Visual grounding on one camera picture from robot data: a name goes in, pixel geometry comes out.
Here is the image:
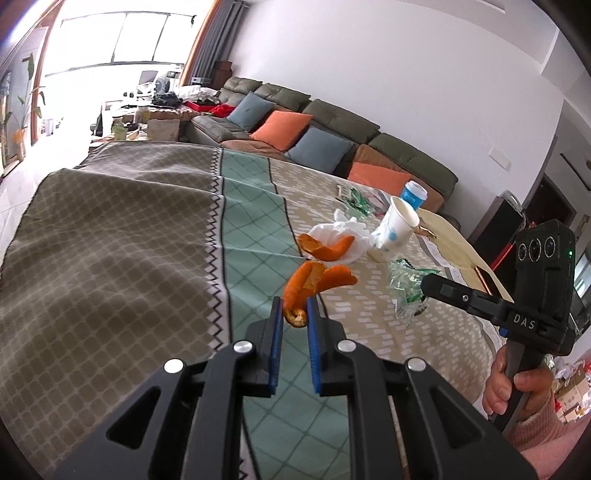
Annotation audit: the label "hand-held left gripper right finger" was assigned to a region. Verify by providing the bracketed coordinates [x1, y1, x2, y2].
[305, 295, 539, 480]

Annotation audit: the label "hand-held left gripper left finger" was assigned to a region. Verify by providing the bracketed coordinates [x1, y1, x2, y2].
[53, 295, 284, 480]

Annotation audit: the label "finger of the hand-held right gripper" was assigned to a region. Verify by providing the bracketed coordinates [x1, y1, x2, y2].
[419, 272, 515, 324]

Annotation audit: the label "clear green snack wrapper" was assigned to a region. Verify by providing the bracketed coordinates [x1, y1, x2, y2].
[385, 258, 439, 330]

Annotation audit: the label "curled orange peel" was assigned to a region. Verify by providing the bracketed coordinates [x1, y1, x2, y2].
[283, 261, 358, 328]

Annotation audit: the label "person's right forearm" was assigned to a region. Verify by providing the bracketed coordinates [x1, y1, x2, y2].
[501, 392, 591, 480]

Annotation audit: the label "person's right hand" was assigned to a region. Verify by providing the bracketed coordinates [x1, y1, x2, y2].
[482, 344, 555, 418]

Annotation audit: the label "smartphone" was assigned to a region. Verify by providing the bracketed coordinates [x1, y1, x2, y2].
[475, 268, 509, 301]

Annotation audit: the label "black cabinet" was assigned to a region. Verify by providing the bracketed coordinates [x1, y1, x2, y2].
[468, 189, 527, 273]

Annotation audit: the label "white paper cup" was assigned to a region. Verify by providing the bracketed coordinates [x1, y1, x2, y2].
[367, 196, 421, 264]

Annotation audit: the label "cardboard boxes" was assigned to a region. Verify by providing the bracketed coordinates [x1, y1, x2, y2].
[549, 360, 591, 423]

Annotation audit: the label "blue cup with white lid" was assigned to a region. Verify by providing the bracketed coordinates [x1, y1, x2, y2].
[401, 181, 428, 210]

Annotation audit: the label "white tissue paper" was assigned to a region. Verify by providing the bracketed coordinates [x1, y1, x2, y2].
[307, 210, 375, 266]

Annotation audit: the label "green snack wrappers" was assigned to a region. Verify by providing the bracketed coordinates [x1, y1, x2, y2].
[337, 185, 384, 217]

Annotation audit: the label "orange cushion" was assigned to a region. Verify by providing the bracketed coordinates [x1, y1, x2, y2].
[250, 110, 314, 152]
[346, 161, 411, 197]

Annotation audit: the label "brown cushion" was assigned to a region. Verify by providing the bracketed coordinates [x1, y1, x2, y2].
[353, 144, 402, 174]

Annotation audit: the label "patterned tablecloth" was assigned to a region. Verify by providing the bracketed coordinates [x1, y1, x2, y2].
[0, 141, 513, 480]

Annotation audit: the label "brown seat mat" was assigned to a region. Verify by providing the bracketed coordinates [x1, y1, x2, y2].
[221, 137, 287, 160]

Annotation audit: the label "blue cushion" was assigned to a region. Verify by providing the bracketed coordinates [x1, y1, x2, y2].
[226, 91, 275, 132]
[284, 126, 354, 174]

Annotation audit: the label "green sofa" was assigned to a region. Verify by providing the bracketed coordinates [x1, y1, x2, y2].
[178, 76, 458, 213]

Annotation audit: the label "cluttered coffee table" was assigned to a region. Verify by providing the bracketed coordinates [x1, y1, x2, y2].
[90, 95, 195, 148]

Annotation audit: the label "brown wooden cabinet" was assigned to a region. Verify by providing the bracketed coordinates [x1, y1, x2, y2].
[210, 60, 233, 88]

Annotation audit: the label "white office chair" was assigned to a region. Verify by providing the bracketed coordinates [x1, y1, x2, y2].
[136, 68, 158, 97]

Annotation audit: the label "orange grey curtain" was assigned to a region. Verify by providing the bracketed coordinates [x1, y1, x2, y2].
[178, 0, 247, 88]

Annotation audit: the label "tall plant in yellow pot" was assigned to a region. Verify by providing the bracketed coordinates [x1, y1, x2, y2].
[2, 53, 47, 162]

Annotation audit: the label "large window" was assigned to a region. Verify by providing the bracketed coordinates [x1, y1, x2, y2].
[28, 9, 195, 93]

